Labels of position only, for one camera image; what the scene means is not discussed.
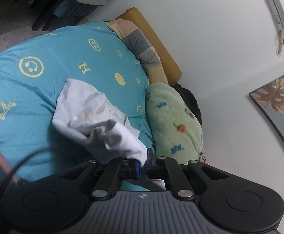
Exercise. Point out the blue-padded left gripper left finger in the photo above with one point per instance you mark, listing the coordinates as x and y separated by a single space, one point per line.
113 174

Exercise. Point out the black clothing heap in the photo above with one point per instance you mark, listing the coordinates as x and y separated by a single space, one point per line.
189 100

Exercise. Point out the teal patterned bed sheet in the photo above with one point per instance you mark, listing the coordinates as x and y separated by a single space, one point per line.
32 76

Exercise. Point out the green fleece blanket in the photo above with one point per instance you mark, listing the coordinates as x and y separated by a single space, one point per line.
176 131

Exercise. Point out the mustard yellow headboard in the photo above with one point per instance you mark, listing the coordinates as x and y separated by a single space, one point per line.
170 67

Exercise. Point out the striped grey beige pillow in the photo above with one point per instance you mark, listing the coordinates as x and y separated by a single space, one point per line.
141 47

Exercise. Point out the white shirt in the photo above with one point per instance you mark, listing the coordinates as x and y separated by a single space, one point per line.
85 116

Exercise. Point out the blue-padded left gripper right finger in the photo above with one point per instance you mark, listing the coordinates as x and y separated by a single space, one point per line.
172 173

